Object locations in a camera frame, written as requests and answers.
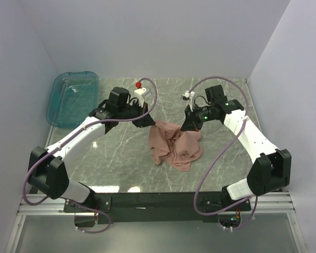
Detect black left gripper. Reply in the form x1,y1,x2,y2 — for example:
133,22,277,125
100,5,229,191
118,100,155,128

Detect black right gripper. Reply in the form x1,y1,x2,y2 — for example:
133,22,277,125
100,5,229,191
181,103,214,132

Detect pink t shirt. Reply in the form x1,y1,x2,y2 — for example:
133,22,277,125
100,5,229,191
147,120,203,172

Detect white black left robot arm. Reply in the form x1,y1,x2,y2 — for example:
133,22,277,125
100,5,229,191
24,83,157,212

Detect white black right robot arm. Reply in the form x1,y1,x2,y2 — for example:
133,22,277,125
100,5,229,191
181,85,292,210

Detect teal transparent plastic bin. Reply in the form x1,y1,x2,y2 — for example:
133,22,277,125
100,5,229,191
46,71,99,129

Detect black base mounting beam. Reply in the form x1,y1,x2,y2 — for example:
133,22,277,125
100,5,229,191
64,191,251,222

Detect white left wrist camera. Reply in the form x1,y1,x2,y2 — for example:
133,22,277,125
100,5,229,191
134,87,152,104

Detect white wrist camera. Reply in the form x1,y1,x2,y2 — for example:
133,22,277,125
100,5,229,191
181,90,195,112
134,87,152,104

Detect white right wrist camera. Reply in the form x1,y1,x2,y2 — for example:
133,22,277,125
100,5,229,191
181,90,195,112

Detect aluminium frame rail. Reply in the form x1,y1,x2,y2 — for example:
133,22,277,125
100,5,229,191
17,191,295,216

